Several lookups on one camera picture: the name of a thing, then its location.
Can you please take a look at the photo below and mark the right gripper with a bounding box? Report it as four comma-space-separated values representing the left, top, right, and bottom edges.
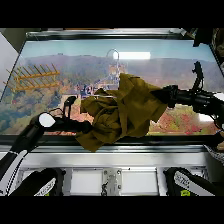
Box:
161, 84, 180, 109

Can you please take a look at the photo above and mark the checked shirt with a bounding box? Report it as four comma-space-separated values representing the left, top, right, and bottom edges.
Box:
203, 143, 224, 163

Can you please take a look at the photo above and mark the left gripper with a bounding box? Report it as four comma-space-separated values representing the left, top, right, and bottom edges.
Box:
71, 119, 93, 134

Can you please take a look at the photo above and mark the yellow wooden rack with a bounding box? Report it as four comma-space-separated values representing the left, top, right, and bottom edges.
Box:
2, 62, 62, 94

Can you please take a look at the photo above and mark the olive garment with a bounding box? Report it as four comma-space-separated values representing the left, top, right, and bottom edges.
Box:
75, 72, 169, 153

